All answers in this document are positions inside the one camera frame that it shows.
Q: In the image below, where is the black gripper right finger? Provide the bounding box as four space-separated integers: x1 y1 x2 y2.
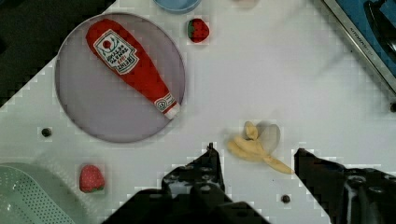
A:
294 148 396 224

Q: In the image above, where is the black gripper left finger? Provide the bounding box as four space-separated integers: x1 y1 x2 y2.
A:
103 145 269 224

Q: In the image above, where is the light red plush strawberry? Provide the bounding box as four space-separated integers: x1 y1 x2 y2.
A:
79 164 106 193

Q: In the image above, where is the grey round plate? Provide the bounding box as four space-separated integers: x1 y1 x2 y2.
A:
54 13 186 143

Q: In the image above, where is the dark red plush strawberry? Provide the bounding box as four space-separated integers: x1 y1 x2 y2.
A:
187 19 210 43

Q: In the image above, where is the green perforated colander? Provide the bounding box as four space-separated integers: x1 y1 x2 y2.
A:
0 162 89 224

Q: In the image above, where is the black toaster oven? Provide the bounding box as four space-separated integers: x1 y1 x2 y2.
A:
319 0 395 113

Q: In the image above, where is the red plush ketchup bottle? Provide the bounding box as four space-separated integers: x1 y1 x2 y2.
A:
86 19 180 119

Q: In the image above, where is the blue bowl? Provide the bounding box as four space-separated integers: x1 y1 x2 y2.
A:
153 0 202 14

